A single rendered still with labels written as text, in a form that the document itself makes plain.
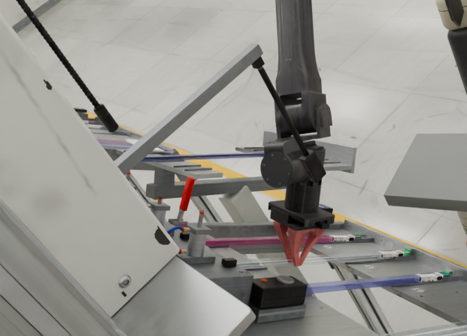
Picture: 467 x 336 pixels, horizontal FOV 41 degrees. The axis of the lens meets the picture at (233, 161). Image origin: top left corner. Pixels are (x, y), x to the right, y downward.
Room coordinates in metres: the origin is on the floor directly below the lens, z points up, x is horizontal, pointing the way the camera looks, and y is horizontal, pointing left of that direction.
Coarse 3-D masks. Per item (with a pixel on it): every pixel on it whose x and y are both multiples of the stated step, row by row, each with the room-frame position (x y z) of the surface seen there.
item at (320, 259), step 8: (312, 256) 0.82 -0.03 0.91; (320, 256) 0.83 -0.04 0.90; (328, 256) 0.83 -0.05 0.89; (336, 256) 0.83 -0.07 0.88; (344, 256) 0.83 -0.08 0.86; (352, 256) 0.84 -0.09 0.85; (360, 256) 0.84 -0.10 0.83; (368, 256) 0.85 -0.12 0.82; (376, 256) 0.85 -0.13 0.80; (240, 264) 0.77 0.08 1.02; (248, 264) 0.78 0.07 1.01; (256, 264) 0.78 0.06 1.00; (264, 264) 0.79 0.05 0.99; (272, 264) 0.79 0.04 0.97; (280, 264) 0.79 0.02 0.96; (288, 264) 0.80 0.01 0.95
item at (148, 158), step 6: (150, 156) 1.23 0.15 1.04; (156, 156) 1.24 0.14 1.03; (162, 156) 1.24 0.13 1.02; (168, 156) 1.25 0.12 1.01; (174, 156) 1.25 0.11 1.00; (180, 156) 1.26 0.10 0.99; (186, 156) 1.26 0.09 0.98; (192, 156) 1.27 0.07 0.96; (198, 156) 1.27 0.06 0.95; (204, 156) 1.28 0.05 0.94; (210, 156) 1.29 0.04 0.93; (216, 156) 1.29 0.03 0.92; (222, 156) 1.30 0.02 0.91; (228, 156) 1.30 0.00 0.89; (234, 156) 1.31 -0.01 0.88; (240, 156) 1.32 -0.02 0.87; (246, 156) 1.32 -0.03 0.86; (252, 156) 1.33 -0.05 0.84; (258, 156) 1.33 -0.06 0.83
